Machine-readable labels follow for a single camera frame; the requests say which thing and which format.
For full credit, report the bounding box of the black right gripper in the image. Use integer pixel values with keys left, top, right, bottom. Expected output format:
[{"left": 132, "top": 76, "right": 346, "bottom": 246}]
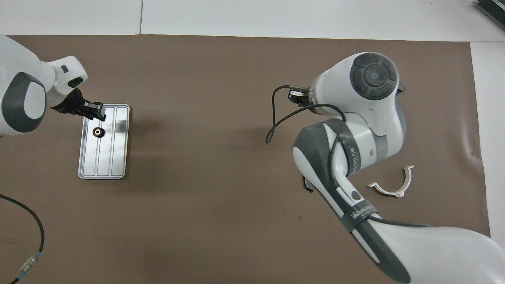
[{"left": 290, "top": 86, "right": 314, "bottom": 108}]

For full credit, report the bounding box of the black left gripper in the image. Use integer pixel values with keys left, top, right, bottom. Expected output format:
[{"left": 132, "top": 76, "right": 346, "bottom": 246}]
[{"left": 47, "top": 88, "right": 108, "bottom": 122}]

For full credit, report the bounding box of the silver metal tray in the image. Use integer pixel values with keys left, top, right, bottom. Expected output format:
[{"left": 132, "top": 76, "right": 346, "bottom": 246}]
[{"left": 78, "top": 103, "right": 131, "bottom": 180}]

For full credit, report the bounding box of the brown paper table mat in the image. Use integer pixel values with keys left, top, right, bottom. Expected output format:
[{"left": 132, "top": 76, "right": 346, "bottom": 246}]
[{"left": 0, "top": 35, "right": 491, "bottom": 284}]

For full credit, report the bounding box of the dark ribbed object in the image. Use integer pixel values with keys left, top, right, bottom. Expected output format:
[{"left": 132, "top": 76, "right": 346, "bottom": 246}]
[{"left": 475, "top": 0, "right": 505, "bottom": 25}]

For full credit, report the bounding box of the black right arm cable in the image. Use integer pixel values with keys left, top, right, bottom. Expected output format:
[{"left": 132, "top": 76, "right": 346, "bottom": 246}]
[{"left": 266, "top": 85, "right": 430, "bottom": 229}]

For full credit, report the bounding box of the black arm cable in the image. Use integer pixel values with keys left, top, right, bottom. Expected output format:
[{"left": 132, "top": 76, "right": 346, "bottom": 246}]
[
  {"left": 0, "top": 194, "right": 45, "bottom": 284},
  {"left": 266, "top": 85, "right": 430, "bottom": 229}
]

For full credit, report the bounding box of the white curved plastic bracket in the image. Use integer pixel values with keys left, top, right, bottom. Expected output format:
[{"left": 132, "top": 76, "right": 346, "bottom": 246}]
[{"left": 368, "top": 165, "right": 415, "bottom": 198}]

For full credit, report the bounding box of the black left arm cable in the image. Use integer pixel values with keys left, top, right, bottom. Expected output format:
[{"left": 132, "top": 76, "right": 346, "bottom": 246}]
[{"left": 0, "top": 194, "right": 45, "bottom": 284}]

